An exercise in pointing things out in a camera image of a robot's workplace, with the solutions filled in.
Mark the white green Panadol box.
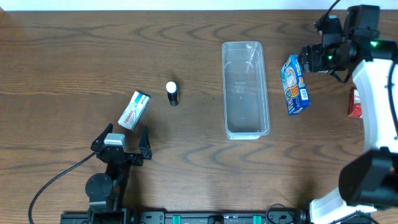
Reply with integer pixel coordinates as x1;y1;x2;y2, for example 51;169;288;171
118;91;150;130

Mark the clear plastic container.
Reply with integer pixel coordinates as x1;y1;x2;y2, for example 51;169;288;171
221;41;271;140

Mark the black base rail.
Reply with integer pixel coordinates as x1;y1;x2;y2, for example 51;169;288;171
60;208;311;224

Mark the dark bottle white cap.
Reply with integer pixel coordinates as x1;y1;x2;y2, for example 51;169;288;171
166;81;179;106

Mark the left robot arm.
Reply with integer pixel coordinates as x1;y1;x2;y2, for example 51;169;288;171
85;123;152;224

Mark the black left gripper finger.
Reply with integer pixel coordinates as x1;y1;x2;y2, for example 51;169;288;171
139;126;152;160
91;123;113;147

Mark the red Panadol box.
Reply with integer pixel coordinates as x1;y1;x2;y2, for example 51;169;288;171
348;88;363;119

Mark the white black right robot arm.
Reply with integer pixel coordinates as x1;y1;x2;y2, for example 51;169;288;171
298;5;397;223

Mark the blue Kool Fever box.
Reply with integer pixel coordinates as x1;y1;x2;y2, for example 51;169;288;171
280;55;311;116

